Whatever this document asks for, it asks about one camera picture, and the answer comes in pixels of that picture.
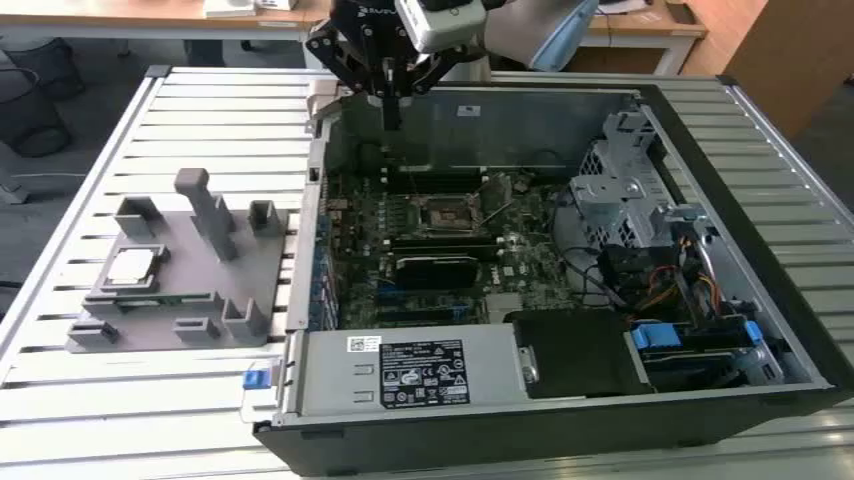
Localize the thin metal locking lever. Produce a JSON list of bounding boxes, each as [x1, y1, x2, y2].
[[401, 156, 422, 202], [482, 199, 514, 225]]

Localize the white box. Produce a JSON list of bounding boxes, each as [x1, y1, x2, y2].
[[202, 0, 260, 20]]

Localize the green RAM stick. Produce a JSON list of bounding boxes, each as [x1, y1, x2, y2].
[[110, 294, 209, 307]]

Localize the silver finned heatsink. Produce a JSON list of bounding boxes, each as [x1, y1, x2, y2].
[[484, 293, 522, 325]]

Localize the black PC case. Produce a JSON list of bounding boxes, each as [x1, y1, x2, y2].
[[250, 73, 854, 477]]

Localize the black plastic shroud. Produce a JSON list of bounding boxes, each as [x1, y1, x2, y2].
[[510, 308, 653, 401]]

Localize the silver metal drive cage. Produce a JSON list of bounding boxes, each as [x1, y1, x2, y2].
[[566, 110, 676, 251]]

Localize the yellow power wires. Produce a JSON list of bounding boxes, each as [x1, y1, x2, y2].
[[689, 269, 725, 316]]

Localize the silver CPU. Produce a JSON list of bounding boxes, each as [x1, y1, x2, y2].
[[105, 247, 162, 287]]

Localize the metal socket cover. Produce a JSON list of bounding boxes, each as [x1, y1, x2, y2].
[[473, 171, 513, 214]]

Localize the black power supply label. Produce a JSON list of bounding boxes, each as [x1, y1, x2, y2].
[[377, 341, 472, 407]]

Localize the silver disk bay frame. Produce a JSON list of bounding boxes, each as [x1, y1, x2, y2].
[[656, 202, 788, 389]]

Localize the black expansion slot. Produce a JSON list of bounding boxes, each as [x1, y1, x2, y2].
[[376, 308, 469, 325]]

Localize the black mesh waste basket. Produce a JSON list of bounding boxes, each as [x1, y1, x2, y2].
[[0, 67, 73, 160], [0, 37, 87, 101]]

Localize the blue disk carrier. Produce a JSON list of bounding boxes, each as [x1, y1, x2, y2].
[[629, 322, 683, 355]]

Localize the grey parts rack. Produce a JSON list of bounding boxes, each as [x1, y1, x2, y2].
[[62, 167, 293, 355]]

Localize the wooden desk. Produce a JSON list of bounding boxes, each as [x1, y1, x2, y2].
[[0, 0, 314, 42], [298, 0, 709, 76]]

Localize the silver power supply unit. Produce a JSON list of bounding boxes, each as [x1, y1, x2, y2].
[[270, 323, 529, 417]]

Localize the orange power wires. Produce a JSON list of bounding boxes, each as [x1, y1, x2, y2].
[[636, 277, 679, 314]]

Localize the green motherboard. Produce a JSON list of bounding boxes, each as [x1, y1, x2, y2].
[[317, 167, 574, 332]]

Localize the wooden cabinet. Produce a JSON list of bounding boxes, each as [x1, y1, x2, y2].
[[679, 0, 854, 142]]

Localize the blue case latch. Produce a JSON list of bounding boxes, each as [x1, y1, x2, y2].
[[241, 367, 276, 392]]

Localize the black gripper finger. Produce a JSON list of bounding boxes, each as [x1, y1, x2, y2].
[[305, 20, 394, 131], [392, 47, 482, 131]]

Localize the CPU socket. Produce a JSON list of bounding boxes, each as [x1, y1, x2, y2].
[[416, 193, 481, 236]]

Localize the black plastic connector block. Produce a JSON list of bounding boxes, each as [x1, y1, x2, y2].
[[594, 246, 659, 301]]

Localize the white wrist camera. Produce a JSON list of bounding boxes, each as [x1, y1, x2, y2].
[[394, 0, 489, 55]]

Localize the grey metal stand foot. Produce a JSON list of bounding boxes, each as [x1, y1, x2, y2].
[[0, 164, 31, 205]]

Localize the silver metal latch handle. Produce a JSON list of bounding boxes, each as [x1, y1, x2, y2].
[[518, 344, 542, 385]]

